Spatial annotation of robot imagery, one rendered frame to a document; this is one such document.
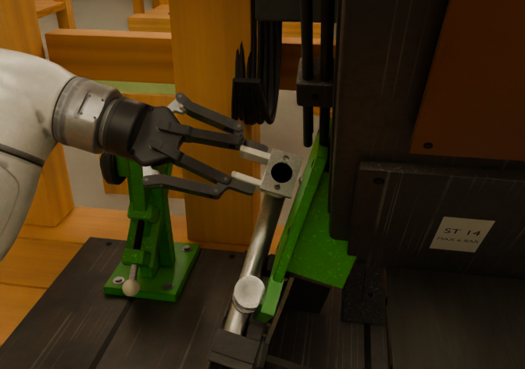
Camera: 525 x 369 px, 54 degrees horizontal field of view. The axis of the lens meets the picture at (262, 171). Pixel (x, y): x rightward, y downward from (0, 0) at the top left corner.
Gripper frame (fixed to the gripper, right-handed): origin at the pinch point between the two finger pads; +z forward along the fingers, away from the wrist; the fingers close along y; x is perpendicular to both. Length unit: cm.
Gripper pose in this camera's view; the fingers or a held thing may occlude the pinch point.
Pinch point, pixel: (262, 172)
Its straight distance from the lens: 65.6
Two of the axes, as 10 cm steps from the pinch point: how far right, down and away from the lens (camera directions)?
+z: 9.5, 3.1, -0.3
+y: 3.0, -9.1, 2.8
